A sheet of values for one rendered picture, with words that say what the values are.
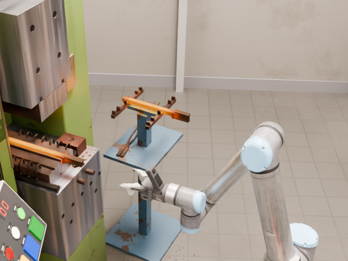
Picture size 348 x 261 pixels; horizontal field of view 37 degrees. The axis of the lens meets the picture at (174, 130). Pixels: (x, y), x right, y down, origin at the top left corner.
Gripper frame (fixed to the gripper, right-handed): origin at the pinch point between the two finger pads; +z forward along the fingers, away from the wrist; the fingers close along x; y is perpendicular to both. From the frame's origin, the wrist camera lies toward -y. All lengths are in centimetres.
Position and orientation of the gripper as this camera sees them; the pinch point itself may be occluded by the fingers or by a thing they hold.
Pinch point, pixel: (126, 176)
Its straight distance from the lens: 233.5
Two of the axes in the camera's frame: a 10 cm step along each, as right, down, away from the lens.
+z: -9.2, -2.5, 3.0
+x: 3.9, -5.2, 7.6
